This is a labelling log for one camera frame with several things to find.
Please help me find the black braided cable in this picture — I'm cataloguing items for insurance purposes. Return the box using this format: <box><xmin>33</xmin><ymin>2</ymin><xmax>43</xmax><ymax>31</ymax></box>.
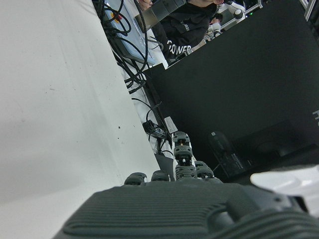
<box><xmin>133</xmin><ymin>0</ymin><xmax>151</xmax><ymax>73</ymax></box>

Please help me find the aluminium frame profile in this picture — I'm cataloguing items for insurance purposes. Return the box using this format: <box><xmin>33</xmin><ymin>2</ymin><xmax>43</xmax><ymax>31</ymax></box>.
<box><xmin>298</xmin><ymin>0</ymin><xmax>319</xmax><ymax>22</ymax></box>

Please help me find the blue-grey teach pendant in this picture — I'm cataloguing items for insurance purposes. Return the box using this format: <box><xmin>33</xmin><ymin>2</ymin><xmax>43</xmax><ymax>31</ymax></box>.
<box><xmin>102</xmin><ymin>0</ymin><xmax>157</xmax><ymax>67</ymax></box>

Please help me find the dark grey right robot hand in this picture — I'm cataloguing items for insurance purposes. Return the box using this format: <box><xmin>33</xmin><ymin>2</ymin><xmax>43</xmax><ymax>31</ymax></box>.
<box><xmin>52</xmin><ymin>131</ymin><xmax>319</xmax><ymax>239</ymax></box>

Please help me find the large black monitor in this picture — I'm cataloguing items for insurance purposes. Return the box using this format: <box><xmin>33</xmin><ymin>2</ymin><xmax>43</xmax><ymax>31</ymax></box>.
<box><xmin>143</xmin><ymin>0</ymin><xmax>319</xmax><ymax>181</ymax></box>

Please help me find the white label sticker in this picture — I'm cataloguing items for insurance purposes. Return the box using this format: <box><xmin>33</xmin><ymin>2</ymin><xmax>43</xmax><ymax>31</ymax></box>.
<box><xmin>164</xmin><ymin>116</ymin><xmax>178</xmax><ymax>134</ymax></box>

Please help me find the black cable bundle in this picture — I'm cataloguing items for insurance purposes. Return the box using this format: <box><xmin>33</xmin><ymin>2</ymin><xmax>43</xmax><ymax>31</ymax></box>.
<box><xmin>92</xmin><ymin>0</ymin><xmax>150</xmax><ymax>95</ymax></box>

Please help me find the thin black cable with plug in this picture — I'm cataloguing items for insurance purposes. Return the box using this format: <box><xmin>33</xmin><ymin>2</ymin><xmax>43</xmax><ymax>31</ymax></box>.
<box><xmin>131</xmin><ymin>98</ymin><xmax>174</xmax><ymax>157</ymax></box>

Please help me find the person in black hoodie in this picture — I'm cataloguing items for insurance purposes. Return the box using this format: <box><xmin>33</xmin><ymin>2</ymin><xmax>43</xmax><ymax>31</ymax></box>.
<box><xmin>138</xmin><ymin>0</ymin><xmax>225</xmax><ymax>61</ymax></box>

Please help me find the white wrist mount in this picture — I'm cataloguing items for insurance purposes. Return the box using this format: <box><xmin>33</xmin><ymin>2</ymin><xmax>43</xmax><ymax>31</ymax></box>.
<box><xmin>250</xmin><ymin>165</ymin><xmax>319</xmax><ymax>215</ymax></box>

